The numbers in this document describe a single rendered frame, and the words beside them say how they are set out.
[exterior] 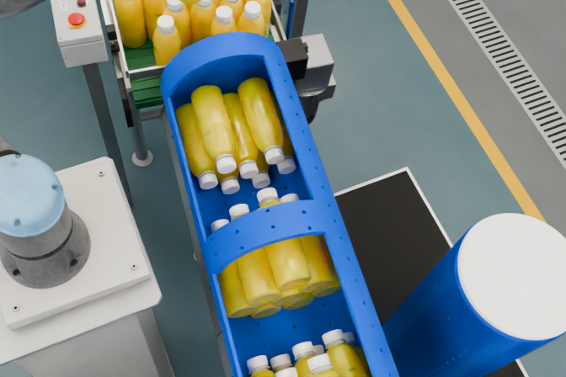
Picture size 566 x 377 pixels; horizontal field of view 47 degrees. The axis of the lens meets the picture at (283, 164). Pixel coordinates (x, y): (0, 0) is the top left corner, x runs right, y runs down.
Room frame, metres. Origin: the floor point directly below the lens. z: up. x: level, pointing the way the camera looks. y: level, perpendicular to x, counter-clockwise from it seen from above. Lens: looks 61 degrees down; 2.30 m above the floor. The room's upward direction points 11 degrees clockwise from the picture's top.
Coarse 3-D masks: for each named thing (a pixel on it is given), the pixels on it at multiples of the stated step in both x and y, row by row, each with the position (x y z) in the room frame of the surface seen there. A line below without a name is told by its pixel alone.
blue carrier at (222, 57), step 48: (192, 48) 0.82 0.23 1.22; (240, 48) 0.84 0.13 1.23; (288, 96) 0.77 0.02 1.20; (192, 192) 0.54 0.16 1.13; (240, 192) 0.65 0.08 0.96; (288, 192) 0.66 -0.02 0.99; (240, 240) 0.43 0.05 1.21; (336, 240) 0.47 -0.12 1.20; (240, 336) 0.32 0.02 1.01; (288, 336) 0.35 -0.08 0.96; (384, 336) 0.33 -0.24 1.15
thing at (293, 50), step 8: (288, 40) 1.07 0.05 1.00; (296, 40) 1.07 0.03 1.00; (280, 48) 1.04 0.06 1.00; (288, 48) 1.04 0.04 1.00; (296, 48) 1.05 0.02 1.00; (304, 48) 1.05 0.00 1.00; (288, 56) 1.02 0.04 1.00; (296, 56) 1.02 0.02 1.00; (304, 56) 1.03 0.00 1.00; (288, 64) 1.00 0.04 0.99; (296, 64) 1.01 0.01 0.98; (304, 64) 1.02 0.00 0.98; (296, 72) 1.02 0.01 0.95; (304, 72) 1.02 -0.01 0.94
